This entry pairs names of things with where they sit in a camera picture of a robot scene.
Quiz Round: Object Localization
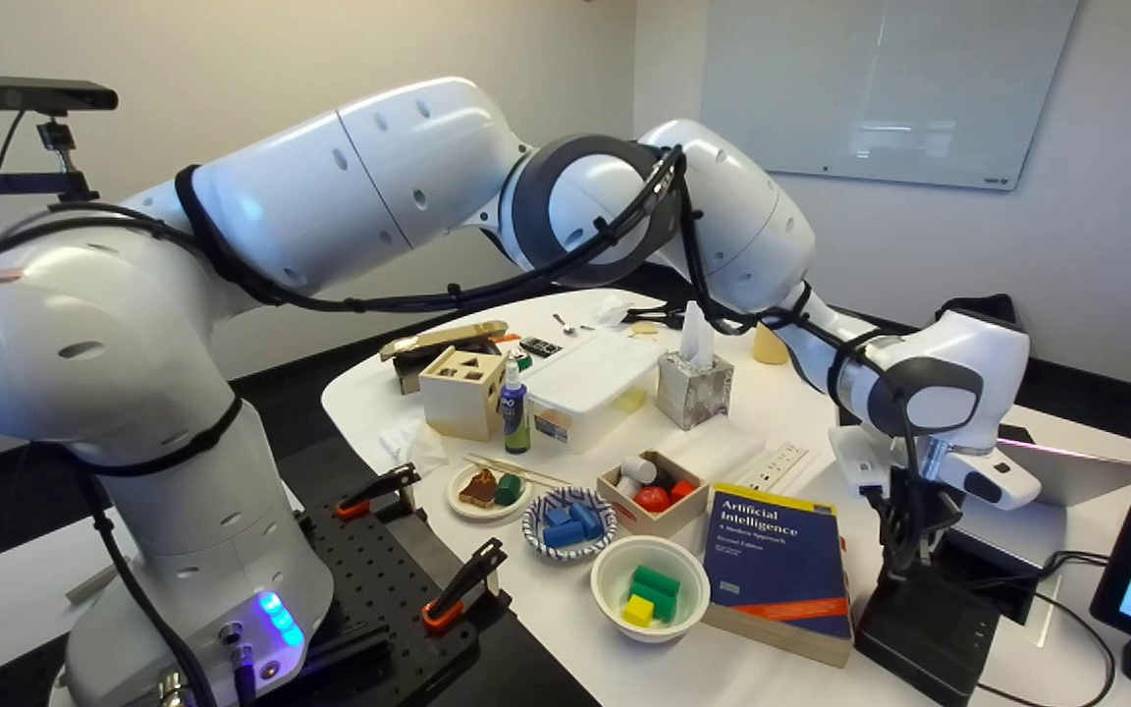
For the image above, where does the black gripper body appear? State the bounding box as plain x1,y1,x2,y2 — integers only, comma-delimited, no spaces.
871,451,977,519

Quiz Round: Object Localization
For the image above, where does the black square speaker device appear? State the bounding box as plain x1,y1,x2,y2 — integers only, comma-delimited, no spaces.
853,570,1004,707

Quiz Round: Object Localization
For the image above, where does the blue Artificial Intelligence textbook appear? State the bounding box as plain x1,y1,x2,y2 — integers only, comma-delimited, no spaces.
698,480,862,672

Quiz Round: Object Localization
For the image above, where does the white power strip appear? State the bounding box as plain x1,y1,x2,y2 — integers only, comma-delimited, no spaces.
720,438,842,503

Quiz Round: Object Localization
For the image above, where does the tan tape roll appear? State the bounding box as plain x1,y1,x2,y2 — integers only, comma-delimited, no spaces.
745,321,796,370

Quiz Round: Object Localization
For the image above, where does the silver tissue box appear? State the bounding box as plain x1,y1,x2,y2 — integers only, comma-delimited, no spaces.
654,298,739,431

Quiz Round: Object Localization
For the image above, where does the green block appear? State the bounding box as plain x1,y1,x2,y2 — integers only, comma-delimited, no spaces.
624,561,684,622

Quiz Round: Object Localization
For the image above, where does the yellow block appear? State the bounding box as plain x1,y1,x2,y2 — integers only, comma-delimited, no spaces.
616,588,659,632

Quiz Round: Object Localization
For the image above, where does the wooden tray box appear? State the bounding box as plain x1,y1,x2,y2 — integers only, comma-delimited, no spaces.
595,448,713,533

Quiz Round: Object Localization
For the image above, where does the white bowl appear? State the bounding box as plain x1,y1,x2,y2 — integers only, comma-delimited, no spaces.
587,531,716,649

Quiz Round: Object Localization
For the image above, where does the blue block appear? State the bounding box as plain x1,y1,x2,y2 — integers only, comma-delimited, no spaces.
540,495,605,554

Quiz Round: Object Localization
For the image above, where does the white plastic container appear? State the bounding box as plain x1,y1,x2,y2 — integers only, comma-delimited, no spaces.
520,329,672,451

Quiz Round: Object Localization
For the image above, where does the blue patterned plate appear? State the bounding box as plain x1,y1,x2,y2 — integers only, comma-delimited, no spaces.
520,482,621,566

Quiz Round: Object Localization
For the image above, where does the brown toy food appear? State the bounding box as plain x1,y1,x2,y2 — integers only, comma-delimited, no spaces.
457,465,503,512

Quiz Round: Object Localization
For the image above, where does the black clamp with orange tips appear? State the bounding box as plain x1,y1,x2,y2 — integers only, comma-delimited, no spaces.
418,533,511,641
332,461,423,528

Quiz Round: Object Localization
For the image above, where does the small white plate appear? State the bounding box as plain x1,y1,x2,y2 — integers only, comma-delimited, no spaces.
442,455,536,528

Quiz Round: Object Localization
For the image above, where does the wooden shape sorter box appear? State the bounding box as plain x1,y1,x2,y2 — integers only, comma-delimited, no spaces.
418,342,511,443

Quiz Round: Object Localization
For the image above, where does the long wooden board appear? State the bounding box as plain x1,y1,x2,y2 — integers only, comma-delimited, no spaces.
376,320,516,367

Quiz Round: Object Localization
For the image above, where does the thin black device cable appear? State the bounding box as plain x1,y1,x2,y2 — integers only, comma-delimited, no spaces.
976,548,1125,707

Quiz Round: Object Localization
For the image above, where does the wall whiteboard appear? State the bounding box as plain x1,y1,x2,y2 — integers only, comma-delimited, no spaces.
697,0,1090,197

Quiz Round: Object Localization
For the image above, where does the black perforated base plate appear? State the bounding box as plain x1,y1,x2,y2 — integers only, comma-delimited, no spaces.
288,493,599,707

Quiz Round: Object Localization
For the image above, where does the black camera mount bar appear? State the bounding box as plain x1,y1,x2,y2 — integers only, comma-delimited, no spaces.
0,113,101,209

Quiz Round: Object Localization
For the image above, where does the black camera on stand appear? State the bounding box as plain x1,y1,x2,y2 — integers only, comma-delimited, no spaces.
0,73,123,118

